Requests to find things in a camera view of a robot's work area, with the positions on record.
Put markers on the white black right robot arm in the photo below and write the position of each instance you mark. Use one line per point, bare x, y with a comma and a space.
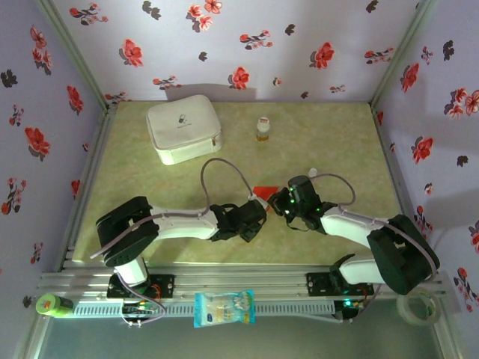
348, 228

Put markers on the aluminium side rail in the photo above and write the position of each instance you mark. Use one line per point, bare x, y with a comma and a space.
83, 187
399, 187

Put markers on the small white-capped bottle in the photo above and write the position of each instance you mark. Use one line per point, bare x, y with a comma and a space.
313, 172

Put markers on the aluminium frame post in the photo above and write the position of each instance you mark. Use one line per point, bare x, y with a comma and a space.
399, 56
449, 342
78, 56
33, 338

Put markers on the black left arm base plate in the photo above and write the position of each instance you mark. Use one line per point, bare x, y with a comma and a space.
166, 286

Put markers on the clear tape roll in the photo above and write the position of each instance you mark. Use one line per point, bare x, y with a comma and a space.
406, 316

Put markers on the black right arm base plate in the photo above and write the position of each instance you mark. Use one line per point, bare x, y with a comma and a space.
318, 284

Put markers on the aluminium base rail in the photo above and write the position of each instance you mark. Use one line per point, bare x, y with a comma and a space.
243, 280

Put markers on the small controller circuit board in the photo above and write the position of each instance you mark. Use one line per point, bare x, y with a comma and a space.
140, 308
348, 303

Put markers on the white zip pouch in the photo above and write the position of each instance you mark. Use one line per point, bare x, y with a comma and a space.
183, 129

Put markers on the amber liquid bottle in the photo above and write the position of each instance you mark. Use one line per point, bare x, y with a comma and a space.
262, 131

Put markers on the green tape roll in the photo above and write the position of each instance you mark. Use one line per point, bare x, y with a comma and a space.
52, 306

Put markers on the blue wet wipes packet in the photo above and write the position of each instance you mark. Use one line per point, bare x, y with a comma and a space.
224, 308

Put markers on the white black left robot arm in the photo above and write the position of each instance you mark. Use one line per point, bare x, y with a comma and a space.
183, 226

